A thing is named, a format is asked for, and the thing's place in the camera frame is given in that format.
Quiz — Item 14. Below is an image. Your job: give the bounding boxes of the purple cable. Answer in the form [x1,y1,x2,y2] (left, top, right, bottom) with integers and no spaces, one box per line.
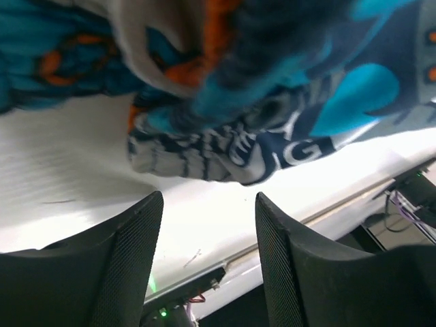
[390,190,436,236]
[183,302,198,327]

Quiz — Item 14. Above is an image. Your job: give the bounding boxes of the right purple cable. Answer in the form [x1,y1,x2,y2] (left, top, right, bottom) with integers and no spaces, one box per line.
[390,190,436,236]

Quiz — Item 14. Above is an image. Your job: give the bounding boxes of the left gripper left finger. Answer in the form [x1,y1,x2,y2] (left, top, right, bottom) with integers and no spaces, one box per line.
[1,191,164,326]

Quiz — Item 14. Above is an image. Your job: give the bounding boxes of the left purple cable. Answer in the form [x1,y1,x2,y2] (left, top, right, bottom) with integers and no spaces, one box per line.
[183,302,198,327]

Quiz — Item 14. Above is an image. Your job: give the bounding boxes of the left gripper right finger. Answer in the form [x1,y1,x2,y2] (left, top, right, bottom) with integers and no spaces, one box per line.
[255,193,435,326]

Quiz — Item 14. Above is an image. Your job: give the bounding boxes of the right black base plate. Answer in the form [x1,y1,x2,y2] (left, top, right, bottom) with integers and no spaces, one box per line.
[339,168,435,253]

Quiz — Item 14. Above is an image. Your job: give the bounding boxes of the colourful patterned shorts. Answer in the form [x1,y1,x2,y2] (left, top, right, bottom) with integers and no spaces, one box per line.
[1,1,435,186]

